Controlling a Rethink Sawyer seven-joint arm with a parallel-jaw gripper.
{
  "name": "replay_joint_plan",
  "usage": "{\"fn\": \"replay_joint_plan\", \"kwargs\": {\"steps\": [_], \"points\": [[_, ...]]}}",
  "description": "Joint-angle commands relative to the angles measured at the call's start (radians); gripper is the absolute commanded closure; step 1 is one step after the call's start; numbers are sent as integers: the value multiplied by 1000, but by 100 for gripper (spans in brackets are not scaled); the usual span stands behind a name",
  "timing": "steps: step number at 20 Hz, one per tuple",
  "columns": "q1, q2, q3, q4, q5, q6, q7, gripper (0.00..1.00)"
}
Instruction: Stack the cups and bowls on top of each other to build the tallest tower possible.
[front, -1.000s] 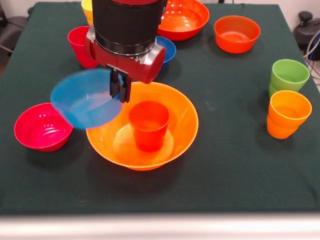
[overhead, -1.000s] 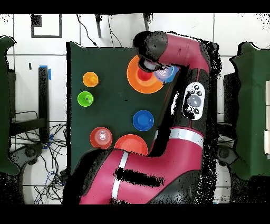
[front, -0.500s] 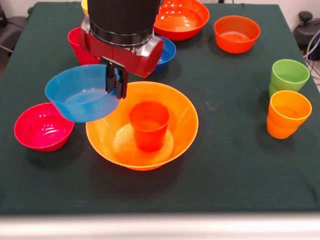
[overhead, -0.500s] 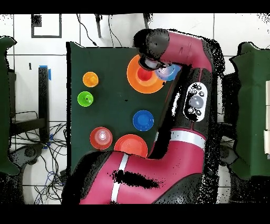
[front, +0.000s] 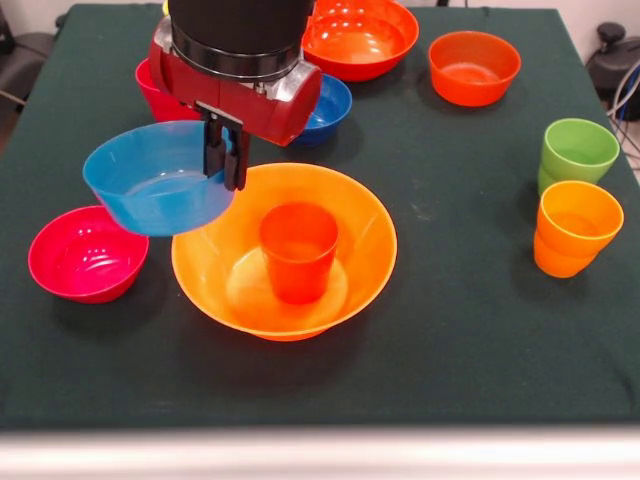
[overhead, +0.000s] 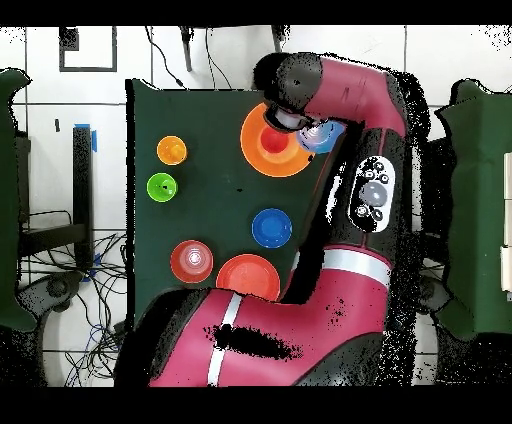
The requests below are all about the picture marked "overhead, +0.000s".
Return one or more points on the black power strip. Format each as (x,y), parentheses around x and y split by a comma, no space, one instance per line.
(120,330)

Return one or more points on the light blue bowl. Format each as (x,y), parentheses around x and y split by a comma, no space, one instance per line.
(322,140)

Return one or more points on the black metal frame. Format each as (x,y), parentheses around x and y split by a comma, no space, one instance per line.
(82,180)

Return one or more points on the small red-orange bowl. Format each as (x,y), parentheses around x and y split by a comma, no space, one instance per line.
(192,262)

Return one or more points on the red-orange cup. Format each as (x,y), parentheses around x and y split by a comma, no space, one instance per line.
(274,140)

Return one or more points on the large orange bowl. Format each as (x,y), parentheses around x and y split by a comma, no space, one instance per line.
(252,156)

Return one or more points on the neighbouring green cloth table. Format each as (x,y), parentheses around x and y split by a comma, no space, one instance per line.
(480,200)
(8,200)

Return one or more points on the green cup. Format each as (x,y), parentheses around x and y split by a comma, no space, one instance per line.
(162,187)

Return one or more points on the dark grey pedestal base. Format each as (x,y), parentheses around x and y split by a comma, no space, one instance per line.
(56,288)
(438,294)

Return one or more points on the blue tape piece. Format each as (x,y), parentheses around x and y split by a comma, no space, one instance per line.
(94,142)

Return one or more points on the white panel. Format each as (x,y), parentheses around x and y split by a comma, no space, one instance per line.
(507,268)

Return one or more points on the large red-orange bowl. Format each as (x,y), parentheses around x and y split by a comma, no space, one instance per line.
(248,276)

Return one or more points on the dark blue bowl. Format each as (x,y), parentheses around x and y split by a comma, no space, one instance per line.
(272,228)

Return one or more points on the dark green tablecloth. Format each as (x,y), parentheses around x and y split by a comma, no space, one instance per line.
(200,112)

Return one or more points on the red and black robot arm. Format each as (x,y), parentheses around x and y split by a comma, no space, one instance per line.
(320,312)

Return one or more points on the orange cup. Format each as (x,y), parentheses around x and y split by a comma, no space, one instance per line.
(171,150)

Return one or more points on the black square frame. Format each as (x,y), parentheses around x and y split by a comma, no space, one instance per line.
(88,69)

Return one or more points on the camera tripod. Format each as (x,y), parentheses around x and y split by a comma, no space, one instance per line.
(186,52)

